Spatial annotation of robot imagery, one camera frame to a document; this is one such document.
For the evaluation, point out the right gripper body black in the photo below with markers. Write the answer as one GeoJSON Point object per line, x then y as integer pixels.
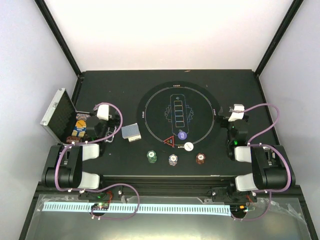
{"type": "Point", "coordinates": [224, 119]}

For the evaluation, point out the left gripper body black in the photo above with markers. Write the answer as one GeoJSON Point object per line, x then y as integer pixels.
{"type": "Point", "coordinates": [113, 123]}

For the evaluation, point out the white round blind button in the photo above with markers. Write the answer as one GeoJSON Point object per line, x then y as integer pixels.
{"type": "Point", "coordinates": [188, 146]}

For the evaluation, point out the purple round blind button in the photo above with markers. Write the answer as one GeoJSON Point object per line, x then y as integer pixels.
{"type": "Point", "coordinates": [182, 135]}

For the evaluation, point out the green poker chip stack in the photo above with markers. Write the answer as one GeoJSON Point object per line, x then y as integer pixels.
{"type": "Point", "coordinates": [151, 156]}

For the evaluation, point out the red triangular dealer button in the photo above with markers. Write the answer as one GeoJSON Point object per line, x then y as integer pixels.
{"type": "Point", "coordinates": [170, 141]}

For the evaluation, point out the blue poker chip stack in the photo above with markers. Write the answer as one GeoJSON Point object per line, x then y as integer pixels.
{"type": "Point", "coordinates": [173, 159]}

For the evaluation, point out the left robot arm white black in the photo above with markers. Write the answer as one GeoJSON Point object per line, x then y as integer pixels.
{"type": "Point", "coordinates": [64, 165]}

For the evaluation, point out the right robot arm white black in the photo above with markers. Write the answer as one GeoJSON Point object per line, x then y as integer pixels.
{"type": "Point", "coordinates": [271, 170]}

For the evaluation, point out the blue playing card deck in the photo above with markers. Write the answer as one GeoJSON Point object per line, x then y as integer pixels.
{"type": "Point", "coordinates": [130, 131]}

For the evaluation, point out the white card box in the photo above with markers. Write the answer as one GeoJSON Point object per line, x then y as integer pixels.
{"type": "Point", "coordinates": [134, 138]}

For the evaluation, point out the chips inside case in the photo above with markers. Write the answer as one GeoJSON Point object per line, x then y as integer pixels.
{"type": "Point", "coordinates": [79, 129]}

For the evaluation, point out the red poker chip stack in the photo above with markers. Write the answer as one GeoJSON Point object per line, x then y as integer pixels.
{"type": "Point", "coordinates": [200, 158]}

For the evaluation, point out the round black poker mat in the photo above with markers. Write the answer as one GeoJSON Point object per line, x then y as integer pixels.
{"type": "Point", "coordinates": [171, 107]}

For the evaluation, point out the aluminium poker chip case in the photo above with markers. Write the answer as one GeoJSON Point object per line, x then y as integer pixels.
{"type": "Point", "coordinates": [60, 118]}

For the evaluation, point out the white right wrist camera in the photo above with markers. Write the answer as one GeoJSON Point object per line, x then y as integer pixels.
{"type": "Point", "coordinates": [237, 112]}

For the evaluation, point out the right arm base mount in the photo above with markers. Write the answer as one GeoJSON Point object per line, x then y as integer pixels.
{"type": "Point", "coordinates": [240, 202]}

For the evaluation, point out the white slotted cable duct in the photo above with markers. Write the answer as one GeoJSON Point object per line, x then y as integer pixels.
{"type": "Point", "coordinates": [143, 208]}

